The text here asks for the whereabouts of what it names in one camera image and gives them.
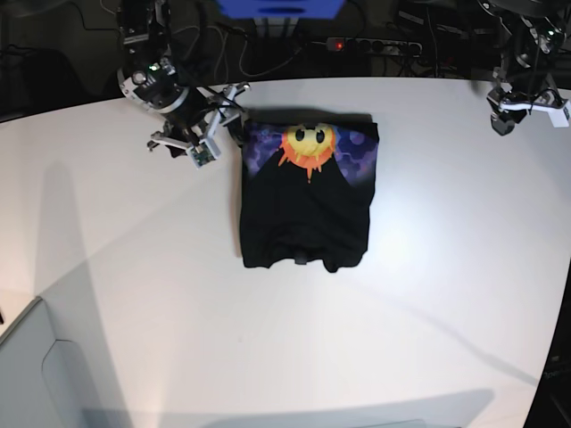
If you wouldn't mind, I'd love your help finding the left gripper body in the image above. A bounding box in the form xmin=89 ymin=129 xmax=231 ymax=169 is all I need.
xmin=486 ymin=73 xmax=569 ymax=134

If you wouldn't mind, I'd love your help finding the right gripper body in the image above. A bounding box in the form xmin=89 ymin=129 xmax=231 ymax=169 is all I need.
xmin=146 ymin=82 xmax=251 ymax=154

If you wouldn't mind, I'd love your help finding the black T-shirt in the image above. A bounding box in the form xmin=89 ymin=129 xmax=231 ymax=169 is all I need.
xmin=228 ymin=111 xmax=380 ymax=273

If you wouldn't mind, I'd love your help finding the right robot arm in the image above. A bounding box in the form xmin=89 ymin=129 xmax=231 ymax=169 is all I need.
xmin=116 ymin=1 xmax=250 ymax=168

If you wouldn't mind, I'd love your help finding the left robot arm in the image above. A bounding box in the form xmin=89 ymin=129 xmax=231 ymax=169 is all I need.
xmin=479 ymin=1 xmax=570 ymax=136

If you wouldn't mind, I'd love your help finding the grey panel at table corner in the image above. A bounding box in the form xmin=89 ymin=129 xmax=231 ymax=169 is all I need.
xmin=0 ymin=297 xmax=135 ymax=428

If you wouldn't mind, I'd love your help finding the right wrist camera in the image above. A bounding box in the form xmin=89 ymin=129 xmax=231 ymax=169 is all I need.
xmin=186 ymin=139 xmax=221 ymax=169

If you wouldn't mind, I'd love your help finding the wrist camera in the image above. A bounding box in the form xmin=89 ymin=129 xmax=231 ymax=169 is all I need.
xmin=186 ymin=139 xmax=221 ymax=169
xmin=548 ymin=100 xmax=570 ymax=128

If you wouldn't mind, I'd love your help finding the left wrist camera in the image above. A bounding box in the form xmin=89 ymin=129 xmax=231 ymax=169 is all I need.
xmin=548 ymin=100 xmax=570 ymax=128

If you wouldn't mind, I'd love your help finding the grey looped cable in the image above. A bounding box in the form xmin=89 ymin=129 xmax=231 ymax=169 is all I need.
xmin=169 ymin=17 xmax=300 ymax=84

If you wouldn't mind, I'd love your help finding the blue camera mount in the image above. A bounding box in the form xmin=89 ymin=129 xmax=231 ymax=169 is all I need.
xmin=217 ymin=0 xmax=344 ymax=20

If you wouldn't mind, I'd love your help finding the power strip with red switch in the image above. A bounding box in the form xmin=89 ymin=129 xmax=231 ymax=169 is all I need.
xmin=326 ymin=37 xmax=423 ymax=58

